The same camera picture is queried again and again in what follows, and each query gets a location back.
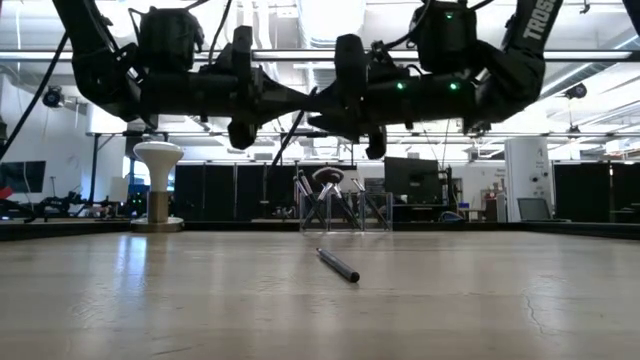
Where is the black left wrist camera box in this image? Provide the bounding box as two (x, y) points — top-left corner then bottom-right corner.
(128, 5), (206, 74)

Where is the white lamp shade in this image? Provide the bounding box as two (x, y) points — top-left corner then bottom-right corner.
(339, 169), (362, 194)

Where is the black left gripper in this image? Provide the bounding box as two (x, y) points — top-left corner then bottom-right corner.
(138, 24), (322, 152)

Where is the black ceiling camera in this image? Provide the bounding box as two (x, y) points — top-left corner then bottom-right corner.
(41, 85), (67, 109)
(563, 81), (589, 101)

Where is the long ceiling light fixture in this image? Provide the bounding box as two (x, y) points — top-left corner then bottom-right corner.
(0, 48), (640, 63)

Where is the black partition panel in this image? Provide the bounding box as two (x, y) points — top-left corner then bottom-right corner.
(553, 162), (612, 224)

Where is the grey office chair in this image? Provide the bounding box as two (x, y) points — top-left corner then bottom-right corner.
(515, 196), (571, 224)

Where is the silver ceiling air duct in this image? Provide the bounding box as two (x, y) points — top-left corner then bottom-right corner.
(296, 0), (367, 49)

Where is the dark wall screen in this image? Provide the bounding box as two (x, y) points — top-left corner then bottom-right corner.
(0, 160), (48, 195)

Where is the white pillar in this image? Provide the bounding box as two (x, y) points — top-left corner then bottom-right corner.
(503, 135), (555, 224)

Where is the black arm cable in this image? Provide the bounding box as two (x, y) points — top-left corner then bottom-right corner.
(0, 30), (70, 162)

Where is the black computer monitor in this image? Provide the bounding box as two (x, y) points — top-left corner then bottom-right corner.
(383, 155), (442, 207)

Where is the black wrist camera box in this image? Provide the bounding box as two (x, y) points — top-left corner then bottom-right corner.
(408, 1), (480, 75)
(128, 5), (206, 74)

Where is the black room divider row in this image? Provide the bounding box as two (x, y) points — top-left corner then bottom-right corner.
(173, 163), (359, 222)

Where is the white mushroom lamp brass base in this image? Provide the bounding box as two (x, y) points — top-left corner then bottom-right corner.
(130, 140), (185, 234)

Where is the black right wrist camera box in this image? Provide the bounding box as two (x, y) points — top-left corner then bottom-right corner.
(408, 1), (480, 75)

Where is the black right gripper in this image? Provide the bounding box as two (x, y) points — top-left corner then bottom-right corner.
(306, 32), (477, 162)

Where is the clear acrylic brush organizer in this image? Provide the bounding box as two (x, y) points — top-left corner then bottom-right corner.
(298, 191), (395, 233)

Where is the fan makeup brush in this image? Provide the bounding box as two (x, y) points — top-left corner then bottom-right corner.
(311, 166), (362, 230)

